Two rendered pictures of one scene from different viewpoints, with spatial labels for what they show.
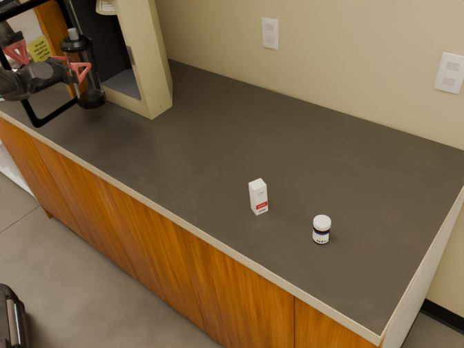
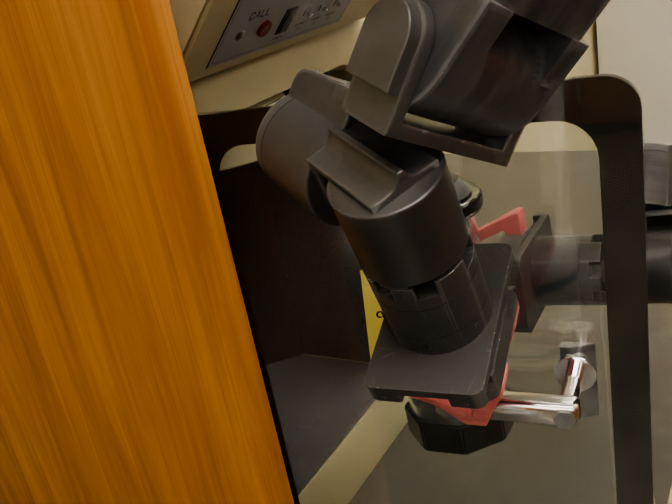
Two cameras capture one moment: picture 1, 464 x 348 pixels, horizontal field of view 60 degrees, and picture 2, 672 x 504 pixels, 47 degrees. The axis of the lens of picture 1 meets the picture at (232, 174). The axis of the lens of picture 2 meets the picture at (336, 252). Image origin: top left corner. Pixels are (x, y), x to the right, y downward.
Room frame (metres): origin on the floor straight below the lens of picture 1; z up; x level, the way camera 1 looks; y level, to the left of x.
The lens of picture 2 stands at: (1.53, 1.06, 1.48)
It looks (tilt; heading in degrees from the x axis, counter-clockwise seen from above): 22 degrees down; 260
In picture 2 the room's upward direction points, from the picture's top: 11 degrees counter-clockwise
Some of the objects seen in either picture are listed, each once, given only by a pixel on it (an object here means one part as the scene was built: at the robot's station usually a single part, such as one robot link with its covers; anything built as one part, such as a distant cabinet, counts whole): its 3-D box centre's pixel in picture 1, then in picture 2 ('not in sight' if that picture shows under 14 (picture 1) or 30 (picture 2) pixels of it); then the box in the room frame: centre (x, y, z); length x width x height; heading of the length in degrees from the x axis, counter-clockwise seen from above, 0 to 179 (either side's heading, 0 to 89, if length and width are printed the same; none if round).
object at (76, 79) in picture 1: (76, 68); not in sight; (1.28, 0.46, 1.20); 0.09 x 0.07 x 0.07; 138
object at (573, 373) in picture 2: not in sight; (514, 391); (1.36, 0.67, 1.20); 0.10 x 0.05 x 0.03; 143
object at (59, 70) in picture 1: (52, 74); not in sight; (1.25, 0.53, 1.20); 0.10 x 0.07 x 0.07; 48
